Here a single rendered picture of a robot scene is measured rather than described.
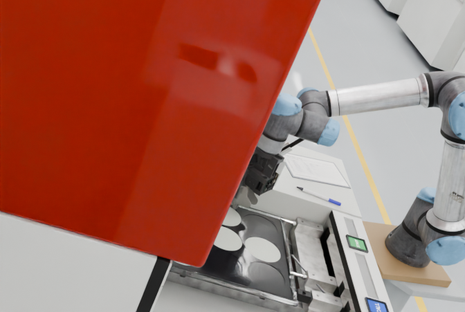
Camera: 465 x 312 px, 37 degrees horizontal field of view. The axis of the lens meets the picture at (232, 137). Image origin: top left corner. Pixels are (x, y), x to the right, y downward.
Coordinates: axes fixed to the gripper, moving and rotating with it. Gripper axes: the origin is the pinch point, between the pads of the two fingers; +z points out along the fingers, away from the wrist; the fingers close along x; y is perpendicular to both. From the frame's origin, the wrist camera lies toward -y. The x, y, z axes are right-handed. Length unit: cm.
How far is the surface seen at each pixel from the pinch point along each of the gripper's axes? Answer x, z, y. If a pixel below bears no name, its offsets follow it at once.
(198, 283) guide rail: -27.6, 7.4, 11.2
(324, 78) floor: 418, 92, -142
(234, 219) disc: -4.4, 1.2, 3.9
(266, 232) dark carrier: -0.1, 1.4, 12.2
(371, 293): -3.8, -4.3, 44.6
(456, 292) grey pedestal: 49, 9, 60
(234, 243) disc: -13.5, 1.3, 10.0
